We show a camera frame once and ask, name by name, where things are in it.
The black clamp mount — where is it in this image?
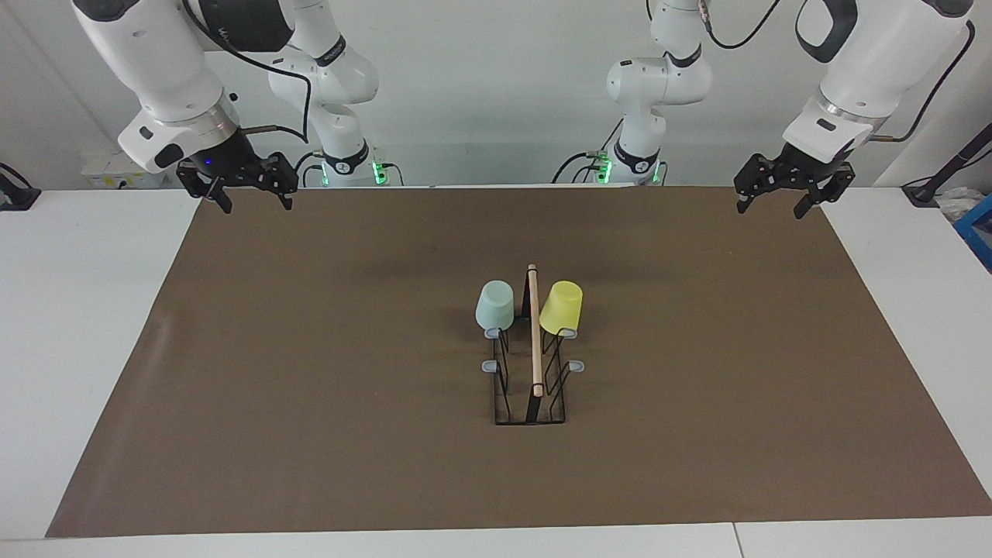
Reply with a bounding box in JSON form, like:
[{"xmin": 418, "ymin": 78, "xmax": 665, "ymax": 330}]
[{"xmin": 0, "ymin": 161, "xmax": 42, "ymax": 212}]

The black wire cup rack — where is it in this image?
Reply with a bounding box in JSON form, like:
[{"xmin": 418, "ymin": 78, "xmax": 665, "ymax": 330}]
[{"xmin": 482, "ymin": 263, "xmax": 586, "ymax": 426}]

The black right arm base cable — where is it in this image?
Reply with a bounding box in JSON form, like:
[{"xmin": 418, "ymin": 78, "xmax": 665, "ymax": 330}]
[{"xmin": 294, "ymin": 149, "xmax": 404, "ymax": 187}]

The crumpled clear plastic bag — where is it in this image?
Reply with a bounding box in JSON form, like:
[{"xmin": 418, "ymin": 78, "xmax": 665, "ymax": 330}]
[{"xmin": 935, "ymin": 188, "xmax": 979, "ymax": 222}]

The black arm base cable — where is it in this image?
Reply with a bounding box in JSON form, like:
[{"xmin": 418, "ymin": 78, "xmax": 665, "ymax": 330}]
[
  {"xmin": 552, "ymin": 116, "xmax": 625, "ymax": 184},
  {"xmin": 294, "ymin": 149, "xmax": 404, "ymax": 187}
]

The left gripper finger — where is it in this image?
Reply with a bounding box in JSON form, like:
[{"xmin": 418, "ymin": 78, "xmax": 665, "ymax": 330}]
[
  {"xmin": 735, "ymin": 153, "xmax": 786, "ymax": 215},
  {"xmin": 792, "ymin": 163, "xmax": 856, "ymax": 221}
]

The blue box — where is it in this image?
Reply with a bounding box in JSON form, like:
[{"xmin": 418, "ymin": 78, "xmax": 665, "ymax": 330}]
[{"xmin": 953, "ymin": 194, "xmax": 992, "ymax": 272}]

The brown table mat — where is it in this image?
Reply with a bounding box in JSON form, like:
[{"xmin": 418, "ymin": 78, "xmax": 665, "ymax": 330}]
[{"xmin": 45, "ymin": 184, "xmax": 992, "ymax": 538}]

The black left arm base cable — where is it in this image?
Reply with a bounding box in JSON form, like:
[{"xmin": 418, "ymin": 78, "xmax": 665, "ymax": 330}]
[{"xmin": 552, "ymin": 116, "xmax": 625, "ymax": 184}]

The yellow plastic cup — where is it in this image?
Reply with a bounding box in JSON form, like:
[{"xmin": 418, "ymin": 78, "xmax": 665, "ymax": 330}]
[{"xmin": 539, "ymin": 281, "xmax": 584, "ymax": 336}]

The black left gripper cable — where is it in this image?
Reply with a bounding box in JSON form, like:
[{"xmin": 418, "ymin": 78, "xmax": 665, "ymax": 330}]
[{"xmin": 697, "ymin": 0, "xmax": 976, "ymax": 143}]

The white socket box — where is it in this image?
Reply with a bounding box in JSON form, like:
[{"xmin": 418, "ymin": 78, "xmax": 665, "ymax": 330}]
[{"xmin": 81, "ymin": 151, "xmax": 183, "ymax": 189}]

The black camera stand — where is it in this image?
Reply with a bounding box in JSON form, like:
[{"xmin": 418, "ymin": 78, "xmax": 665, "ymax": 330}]
[{"xmin": 901, "ymin": 122, "xmax": 992, "ymax": 207}]

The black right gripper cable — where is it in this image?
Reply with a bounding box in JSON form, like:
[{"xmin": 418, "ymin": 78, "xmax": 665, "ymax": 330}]
[{"xmin": 182, "ymin": 0, "xmax": 312, "ymax": 144}]

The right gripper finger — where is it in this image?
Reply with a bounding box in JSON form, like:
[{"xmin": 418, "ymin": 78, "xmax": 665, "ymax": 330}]
[
  {"xmin": 259, "ymin": 152, "xmax": 300, "ymax": 211},
  {"xmin": 176, "ymin": 160, "xmax": 233, "ymax": 215}
]

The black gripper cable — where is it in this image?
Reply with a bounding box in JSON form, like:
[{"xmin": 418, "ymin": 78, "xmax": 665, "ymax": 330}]
[
  {"xmin": 697, "ymin": 0, "xmax": 976, "ymax": 143},
  {"xmin": 182, "ymin": 0, "xmax": 312, "ymax": 144}
]

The pale green plastic cup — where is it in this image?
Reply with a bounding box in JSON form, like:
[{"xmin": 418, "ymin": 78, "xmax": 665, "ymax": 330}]
[{"xmin": 474, "ymin": 280, "xmax": 517, "ymax": 330}]

